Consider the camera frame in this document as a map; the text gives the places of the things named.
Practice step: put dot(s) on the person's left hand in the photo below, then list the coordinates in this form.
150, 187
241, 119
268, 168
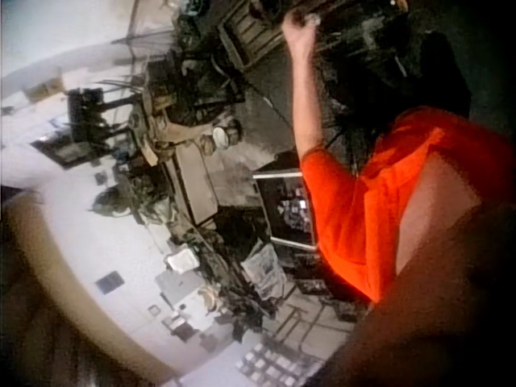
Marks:
297, 25

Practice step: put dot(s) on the person's left fingers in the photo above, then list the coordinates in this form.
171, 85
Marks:
306, 18

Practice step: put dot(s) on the dark metal workshop machine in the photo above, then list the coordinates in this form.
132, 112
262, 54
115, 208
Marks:
363, 44

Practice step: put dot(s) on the white round tin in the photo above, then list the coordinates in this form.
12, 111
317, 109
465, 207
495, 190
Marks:
221, 136

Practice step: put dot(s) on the cluttered metal workbench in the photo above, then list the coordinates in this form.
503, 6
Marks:
177, 101

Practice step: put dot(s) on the black crate with white rim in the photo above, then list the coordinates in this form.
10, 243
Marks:
286, 209

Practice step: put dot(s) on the grey flat metal tray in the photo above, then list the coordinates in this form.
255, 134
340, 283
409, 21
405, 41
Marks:
195, 185

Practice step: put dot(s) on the black machine stand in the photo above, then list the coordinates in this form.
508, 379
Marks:
90, 117

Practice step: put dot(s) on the crumpled newspaper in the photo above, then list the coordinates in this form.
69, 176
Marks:
264, 268

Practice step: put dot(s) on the white rectangular container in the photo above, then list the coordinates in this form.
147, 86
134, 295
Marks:
182, 258

